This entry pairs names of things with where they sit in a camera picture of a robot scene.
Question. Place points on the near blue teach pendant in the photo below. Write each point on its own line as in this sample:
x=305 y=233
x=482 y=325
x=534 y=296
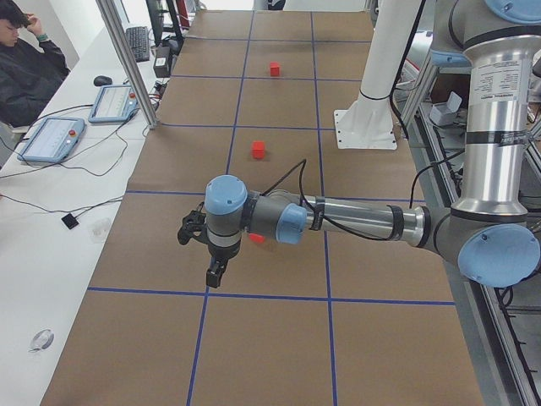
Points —
x=53 y=140

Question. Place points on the far blue teach pendant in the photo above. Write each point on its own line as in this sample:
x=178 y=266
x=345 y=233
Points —
x=113 y=104

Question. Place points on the seated person in black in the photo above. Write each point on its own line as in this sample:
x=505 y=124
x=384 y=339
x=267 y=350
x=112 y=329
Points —
x=32 y=66

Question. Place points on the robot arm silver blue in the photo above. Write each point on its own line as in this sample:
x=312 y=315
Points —
x=484 y=233

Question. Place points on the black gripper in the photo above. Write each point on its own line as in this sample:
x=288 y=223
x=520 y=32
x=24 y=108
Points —
x=223 y=253

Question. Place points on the black computer mouse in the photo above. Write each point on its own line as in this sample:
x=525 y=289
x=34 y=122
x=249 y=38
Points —
x=102 y=80

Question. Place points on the black keyboard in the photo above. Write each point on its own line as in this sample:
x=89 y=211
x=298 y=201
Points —
x=138 y=41

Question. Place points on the small white box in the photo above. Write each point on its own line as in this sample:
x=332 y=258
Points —
x=444 y=113

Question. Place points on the black power adapter box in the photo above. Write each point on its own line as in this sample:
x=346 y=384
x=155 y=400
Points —
x=162 y=62

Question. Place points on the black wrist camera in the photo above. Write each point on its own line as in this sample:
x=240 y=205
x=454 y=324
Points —
x=193 y=227

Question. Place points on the aluminium frame post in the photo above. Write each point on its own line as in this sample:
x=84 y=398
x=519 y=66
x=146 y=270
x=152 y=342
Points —
x=115 y=30

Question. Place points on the clear tape dispenser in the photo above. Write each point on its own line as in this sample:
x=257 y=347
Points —
x=42 y=340

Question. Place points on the white central pedestal column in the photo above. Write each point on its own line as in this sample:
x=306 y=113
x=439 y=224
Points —
x=367 y=124

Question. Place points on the blue teach pendant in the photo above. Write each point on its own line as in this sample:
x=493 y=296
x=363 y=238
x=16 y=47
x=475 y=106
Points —
x=113 y=104
x=53 y=140

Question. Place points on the small black square device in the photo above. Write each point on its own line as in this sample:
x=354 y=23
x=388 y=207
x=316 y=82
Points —
x=70 y=221

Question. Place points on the red block placed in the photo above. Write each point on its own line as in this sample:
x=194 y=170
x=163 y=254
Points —
x=258 y=149
x=274 y=69

